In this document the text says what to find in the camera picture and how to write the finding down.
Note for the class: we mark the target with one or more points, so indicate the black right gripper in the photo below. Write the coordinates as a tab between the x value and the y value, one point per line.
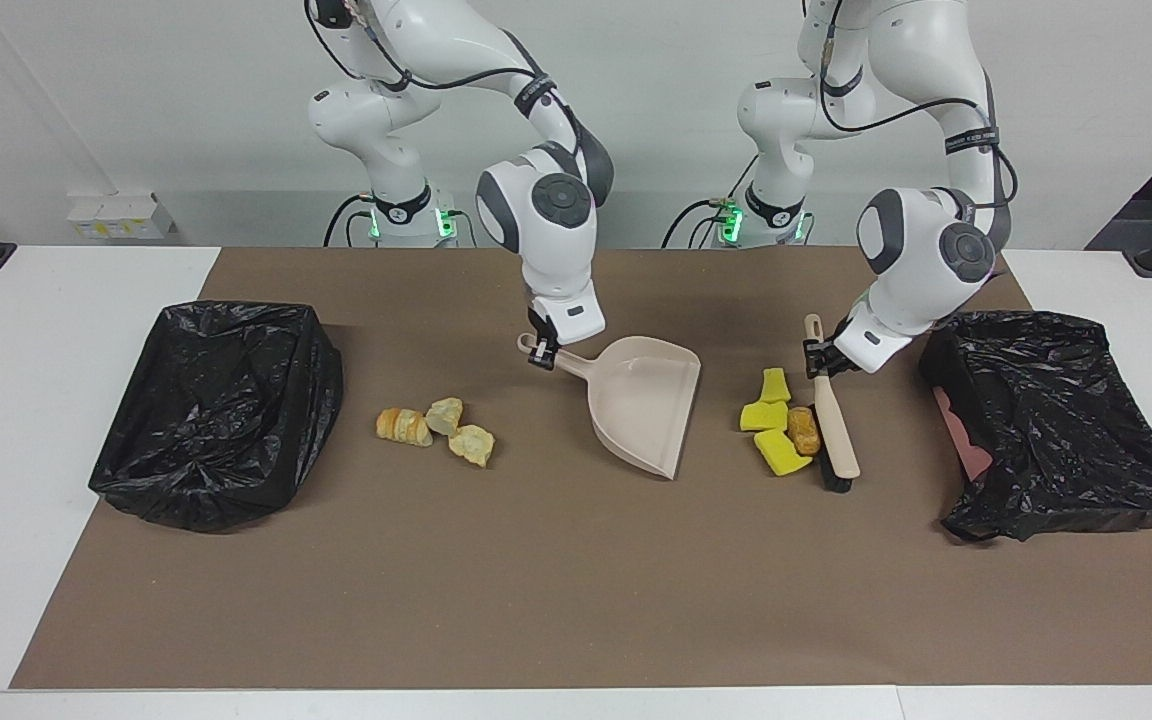
539	328

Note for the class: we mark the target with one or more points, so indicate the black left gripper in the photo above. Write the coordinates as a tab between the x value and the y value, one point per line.
835	358

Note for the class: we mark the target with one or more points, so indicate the yellow sponge piece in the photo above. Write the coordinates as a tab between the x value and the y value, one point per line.
775	386
781	455
762	416

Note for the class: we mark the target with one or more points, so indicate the brown bread roll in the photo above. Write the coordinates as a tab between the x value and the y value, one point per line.
803	430

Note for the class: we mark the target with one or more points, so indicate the beige brush with black bristles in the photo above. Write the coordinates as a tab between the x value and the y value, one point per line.
839	440

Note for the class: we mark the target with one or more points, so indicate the beige plastic dustpan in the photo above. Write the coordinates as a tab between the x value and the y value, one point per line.
641	400

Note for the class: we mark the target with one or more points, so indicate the pale bread chunk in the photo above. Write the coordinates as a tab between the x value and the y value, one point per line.
444	415
473	445

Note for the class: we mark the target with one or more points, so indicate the orange croissant piece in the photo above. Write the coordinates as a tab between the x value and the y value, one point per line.
402	427

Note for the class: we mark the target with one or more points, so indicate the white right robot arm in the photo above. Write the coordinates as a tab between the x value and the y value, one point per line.
551	230

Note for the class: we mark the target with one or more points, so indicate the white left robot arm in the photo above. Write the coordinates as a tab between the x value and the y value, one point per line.
921	260

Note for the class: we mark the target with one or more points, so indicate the pink plastic bin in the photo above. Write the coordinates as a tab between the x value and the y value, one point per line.
966	445

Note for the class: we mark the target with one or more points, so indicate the loose black trash bag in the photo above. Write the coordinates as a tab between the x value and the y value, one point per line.
1066	420

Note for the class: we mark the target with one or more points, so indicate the black bag lined bin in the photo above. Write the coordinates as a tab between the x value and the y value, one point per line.
216	420

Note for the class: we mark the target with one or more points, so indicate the brown table mat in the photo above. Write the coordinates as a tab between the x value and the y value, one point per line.
576	620

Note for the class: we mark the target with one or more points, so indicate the white wall socket box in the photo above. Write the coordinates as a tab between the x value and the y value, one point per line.
121	215

